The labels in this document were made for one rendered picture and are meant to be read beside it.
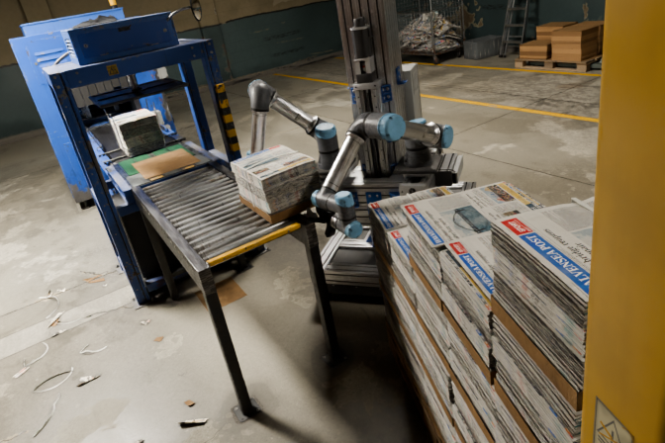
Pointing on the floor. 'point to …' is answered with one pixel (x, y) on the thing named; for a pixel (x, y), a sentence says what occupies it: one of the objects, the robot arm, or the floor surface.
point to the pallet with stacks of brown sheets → (564, 45)
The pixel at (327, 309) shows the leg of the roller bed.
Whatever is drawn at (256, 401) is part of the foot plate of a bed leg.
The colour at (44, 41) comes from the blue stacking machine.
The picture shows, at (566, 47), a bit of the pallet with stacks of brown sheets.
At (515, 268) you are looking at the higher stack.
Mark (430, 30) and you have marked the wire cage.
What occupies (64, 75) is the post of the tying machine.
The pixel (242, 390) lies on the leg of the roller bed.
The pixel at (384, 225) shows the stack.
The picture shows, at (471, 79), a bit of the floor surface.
